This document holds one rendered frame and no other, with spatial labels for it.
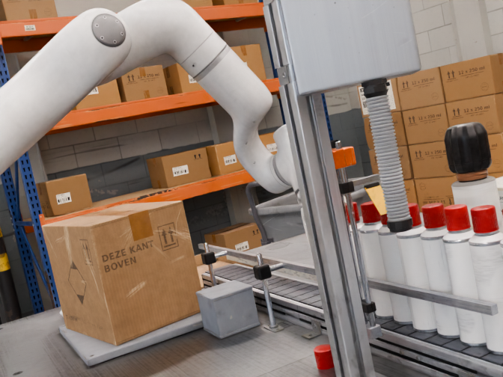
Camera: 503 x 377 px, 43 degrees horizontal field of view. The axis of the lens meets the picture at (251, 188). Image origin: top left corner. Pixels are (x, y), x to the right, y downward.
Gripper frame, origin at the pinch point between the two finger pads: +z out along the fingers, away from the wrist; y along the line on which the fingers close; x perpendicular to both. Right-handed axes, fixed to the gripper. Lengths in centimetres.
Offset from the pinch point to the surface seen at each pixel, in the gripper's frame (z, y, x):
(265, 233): -47, 89, 214
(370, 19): -29, -9, -44
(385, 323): 10.4, -2.9, -9.8
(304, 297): 0.7, -2.2, 17.0
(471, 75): -103, 252, 184
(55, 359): -6, -51, 50
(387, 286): 4.6, -4.5, -16.9
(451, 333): 14.6, -1.6, -23.9
